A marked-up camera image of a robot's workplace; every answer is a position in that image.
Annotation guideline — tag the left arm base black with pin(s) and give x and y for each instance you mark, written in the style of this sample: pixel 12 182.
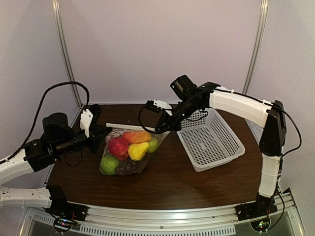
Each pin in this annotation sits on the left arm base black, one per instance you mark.
pixel 66 209

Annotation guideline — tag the aluminium frame post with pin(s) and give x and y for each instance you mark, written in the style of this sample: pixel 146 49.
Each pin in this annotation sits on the aluminium frame post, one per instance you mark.
pixel 260 30
pixel 62 40

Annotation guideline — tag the yellow fake pear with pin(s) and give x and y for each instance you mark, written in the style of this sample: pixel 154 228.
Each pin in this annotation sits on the yellow fake pear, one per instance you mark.
pixel 137 151

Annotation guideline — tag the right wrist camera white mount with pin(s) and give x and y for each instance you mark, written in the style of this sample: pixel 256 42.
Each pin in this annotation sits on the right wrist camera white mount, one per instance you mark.
pixel 158 105

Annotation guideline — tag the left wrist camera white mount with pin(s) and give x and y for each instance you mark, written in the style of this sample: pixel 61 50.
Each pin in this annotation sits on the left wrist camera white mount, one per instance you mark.
pixel 88 117

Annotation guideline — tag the green fake pear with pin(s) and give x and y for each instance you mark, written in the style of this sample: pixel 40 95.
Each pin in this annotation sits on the green fake pear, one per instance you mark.
pixel 153 145

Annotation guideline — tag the aluminium frame post left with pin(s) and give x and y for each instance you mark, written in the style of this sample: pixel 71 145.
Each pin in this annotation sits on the aluminium frame post left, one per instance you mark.
pixel 62 40

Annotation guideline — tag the orange red fake mango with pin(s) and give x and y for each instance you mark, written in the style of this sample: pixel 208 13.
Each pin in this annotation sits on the orange red fake mango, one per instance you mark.
pixel 136 137

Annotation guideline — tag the dark fake grapes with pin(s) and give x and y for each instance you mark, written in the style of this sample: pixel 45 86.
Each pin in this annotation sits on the dark fake grapes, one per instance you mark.
pixel 129 167

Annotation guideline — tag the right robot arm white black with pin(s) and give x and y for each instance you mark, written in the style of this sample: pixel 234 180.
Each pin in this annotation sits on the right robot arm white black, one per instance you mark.
pixel 265 114

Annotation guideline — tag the aluminium frame post right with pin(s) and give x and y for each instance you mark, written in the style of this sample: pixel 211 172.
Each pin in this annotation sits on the aluminium frame post right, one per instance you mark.
pixel 260 30

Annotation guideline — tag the green fake apple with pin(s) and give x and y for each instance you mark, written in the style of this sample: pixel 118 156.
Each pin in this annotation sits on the green fake apple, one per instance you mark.
pixel 109 164

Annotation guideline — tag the white perforated plastic basket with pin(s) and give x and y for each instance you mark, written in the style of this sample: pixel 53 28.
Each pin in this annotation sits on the white perforated plastic basket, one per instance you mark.
pixel 209 141

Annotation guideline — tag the clear polka dot zip bag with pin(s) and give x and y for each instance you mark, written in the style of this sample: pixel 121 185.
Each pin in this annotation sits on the clear polka dot zip bag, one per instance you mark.
pixel 119 129

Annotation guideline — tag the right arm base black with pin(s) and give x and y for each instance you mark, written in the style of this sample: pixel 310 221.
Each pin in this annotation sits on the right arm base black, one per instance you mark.
pixel 255 209

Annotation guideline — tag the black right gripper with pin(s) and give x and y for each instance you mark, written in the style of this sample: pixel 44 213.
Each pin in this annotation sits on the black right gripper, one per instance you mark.
pixel 172 120

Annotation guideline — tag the red fake apple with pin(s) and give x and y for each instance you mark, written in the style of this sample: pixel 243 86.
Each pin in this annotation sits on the red fake apple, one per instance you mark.
pixel 118 147

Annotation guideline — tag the aluminium front rail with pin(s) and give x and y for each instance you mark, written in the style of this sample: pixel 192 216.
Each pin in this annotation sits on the aluminium front rail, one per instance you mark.
pixel 212 221

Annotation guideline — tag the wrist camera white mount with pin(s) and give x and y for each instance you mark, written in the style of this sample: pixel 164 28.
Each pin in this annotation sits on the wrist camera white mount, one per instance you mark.
pixel 158 105
pixel 88 117

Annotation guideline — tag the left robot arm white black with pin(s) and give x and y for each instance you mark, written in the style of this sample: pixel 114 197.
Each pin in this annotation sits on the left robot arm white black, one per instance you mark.
pixel 57 141

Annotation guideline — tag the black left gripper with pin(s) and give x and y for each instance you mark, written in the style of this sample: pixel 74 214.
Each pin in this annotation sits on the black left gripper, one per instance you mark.
pixel 92 137

